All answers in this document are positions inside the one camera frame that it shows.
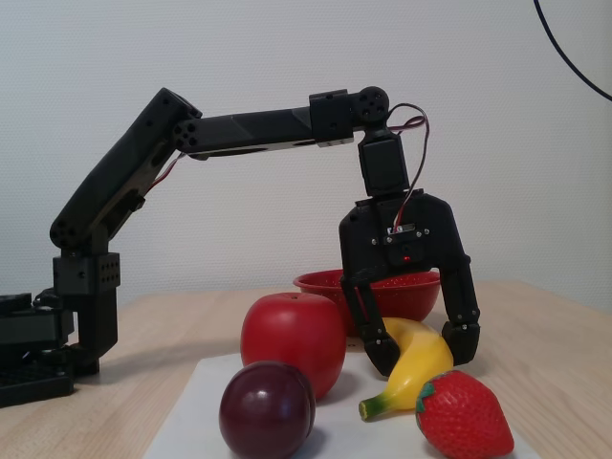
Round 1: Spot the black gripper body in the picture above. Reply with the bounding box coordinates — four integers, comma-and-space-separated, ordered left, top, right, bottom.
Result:
337, 188, 473, 288

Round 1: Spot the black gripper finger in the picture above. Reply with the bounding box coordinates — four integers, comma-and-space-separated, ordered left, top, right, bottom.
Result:
439, 260, 482, 368
339, 275, 401, 378

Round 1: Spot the yellow toy banana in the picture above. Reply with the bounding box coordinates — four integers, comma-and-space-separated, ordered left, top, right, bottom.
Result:
359, 317, 454, 423

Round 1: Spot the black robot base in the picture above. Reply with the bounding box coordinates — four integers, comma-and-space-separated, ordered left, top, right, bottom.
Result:
0, 286, 101, 408

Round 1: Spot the red speckled bowl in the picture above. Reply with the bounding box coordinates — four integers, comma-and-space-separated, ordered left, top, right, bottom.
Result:
292, 269, 441, 338

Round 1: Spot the red toy strawberry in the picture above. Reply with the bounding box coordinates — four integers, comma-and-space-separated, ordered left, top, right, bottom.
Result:
414, 369, 515, 459

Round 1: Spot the red toy apple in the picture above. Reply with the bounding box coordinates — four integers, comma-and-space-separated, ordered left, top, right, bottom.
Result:
240, 292, 349, 402

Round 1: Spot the white paper sheet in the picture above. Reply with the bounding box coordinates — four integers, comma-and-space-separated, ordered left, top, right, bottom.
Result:
142, 351, 544, 459

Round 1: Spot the dark purple toy plum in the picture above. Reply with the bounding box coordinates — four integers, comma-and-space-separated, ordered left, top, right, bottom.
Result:
218, 360, 317, 459

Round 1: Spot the red white servo wire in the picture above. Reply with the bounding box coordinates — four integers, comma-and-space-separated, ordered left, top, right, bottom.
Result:
386, 102, 431, 236
142, 151, 186, 197

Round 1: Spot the thin black hanging cable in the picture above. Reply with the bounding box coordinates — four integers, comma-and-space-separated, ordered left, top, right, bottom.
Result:
532, 0, 612, 103

